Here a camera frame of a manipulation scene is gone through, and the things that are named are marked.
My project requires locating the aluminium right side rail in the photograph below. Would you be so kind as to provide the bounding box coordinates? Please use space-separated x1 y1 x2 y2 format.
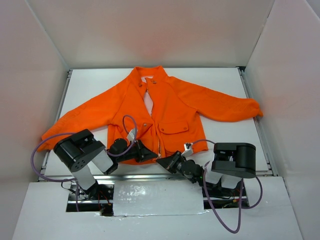
236 66 279 177

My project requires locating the orange zip-up jacket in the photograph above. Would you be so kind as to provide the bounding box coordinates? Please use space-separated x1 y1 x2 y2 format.
35 65 264 166

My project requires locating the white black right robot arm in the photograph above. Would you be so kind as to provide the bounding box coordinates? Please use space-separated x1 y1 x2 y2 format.
156 142 256 196

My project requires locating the silver aluminium front rail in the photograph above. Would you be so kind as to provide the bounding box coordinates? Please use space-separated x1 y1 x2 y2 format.
46 171 274 182

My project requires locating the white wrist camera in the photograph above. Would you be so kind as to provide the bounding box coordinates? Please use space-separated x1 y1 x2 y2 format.
181 143 194 158
126 128 138 143

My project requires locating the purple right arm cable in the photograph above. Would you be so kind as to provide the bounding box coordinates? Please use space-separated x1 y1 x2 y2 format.
190 139 264 234

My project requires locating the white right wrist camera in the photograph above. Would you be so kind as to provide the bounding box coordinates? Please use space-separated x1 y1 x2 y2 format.
181 143 194 158

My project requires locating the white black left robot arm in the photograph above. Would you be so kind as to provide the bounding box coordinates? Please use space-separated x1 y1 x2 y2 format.
53 129 158 200

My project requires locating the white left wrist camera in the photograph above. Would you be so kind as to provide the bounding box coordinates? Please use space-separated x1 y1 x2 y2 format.
126 128 138 143

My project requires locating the white centre cover panel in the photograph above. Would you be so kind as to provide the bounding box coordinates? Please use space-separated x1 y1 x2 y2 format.
113 180 205 217

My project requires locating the aluminium left side rail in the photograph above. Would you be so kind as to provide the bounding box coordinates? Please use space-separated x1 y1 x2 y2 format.
30 70 73 183

